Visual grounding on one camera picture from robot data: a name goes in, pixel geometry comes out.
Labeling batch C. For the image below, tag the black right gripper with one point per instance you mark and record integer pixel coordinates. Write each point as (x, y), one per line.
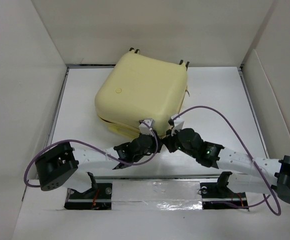
(168, 141)

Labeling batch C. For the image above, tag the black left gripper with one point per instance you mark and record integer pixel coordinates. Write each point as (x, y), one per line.
(153, 143)

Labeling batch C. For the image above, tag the yellow hard-shell suitcase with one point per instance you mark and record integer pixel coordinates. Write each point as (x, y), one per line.
(139, 88)

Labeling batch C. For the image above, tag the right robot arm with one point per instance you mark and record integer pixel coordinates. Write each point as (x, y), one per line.
(239, 172)

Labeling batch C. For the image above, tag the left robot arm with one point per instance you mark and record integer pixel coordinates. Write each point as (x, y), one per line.
(72, 163)

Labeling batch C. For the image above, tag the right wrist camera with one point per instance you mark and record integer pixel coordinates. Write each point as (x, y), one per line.
(176, 122)

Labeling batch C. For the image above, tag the metal rail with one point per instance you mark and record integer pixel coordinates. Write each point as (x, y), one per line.
(200, 177)

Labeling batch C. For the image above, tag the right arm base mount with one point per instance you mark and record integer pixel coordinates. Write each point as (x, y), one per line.
(215, 199)

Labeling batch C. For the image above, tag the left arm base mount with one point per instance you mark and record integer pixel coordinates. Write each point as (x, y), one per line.
(95, 199)

